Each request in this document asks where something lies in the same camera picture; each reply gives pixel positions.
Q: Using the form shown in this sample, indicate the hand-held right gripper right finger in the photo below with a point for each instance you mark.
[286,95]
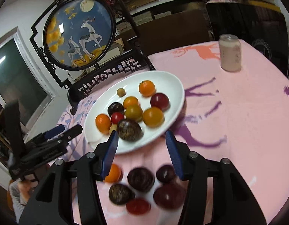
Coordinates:
[173,154]

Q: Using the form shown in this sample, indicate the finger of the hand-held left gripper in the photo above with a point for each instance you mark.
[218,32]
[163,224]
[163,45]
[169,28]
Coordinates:
[55,130]
[73,131]

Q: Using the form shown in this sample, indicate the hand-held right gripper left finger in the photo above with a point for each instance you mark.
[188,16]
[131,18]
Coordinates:
[110,154]

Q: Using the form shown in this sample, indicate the tan longan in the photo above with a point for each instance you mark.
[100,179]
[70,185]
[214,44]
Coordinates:
[121,92]
[112,128]

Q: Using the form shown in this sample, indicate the orange tangerine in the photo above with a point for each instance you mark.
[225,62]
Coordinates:
[103,122]
[147,88]
[114,173]

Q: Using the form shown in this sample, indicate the brown water chestnut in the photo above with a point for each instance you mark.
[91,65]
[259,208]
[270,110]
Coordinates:
[121,193]
[141,179]
[115,108]
[130,130]

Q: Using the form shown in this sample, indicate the yellow kumquat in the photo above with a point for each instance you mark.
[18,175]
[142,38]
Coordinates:
[130,101]
[133,112]
[153,116]

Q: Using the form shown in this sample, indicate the dark red plum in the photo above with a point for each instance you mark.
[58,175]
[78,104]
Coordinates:
[169,195]
[159,101]
[166,173]

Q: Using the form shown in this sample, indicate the white plate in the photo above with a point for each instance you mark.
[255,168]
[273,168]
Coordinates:
[167,84]

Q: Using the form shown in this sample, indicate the person's left forearm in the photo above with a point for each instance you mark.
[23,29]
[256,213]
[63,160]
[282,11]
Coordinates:
[15,205]

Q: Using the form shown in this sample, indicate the person's left hand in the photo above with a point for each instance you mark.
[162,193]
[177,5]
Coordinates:
[27,188]

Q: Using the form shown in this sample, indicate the small red tomato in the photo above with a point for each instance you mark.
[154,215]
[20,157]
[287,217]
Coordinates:
[137,206]

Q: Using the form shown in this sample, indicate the white framed window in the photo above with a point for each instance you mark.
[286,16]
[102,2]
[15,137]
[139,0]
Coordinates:
[18,79]

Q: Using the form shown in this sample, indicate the pink printed tablecloth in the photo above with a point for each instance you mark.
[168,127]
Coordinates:
[240,121]

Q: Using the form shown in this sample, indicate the pale drink can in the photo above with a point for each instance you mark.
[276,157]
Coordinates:
[229,54]

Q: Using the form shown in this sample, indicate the brown wooden board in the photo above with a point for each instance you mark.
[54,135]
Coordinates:
[177,32]

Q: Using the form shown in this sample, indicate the black chair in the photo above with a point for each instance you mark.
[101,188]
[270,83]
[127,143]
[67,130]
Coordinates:
[247,21]

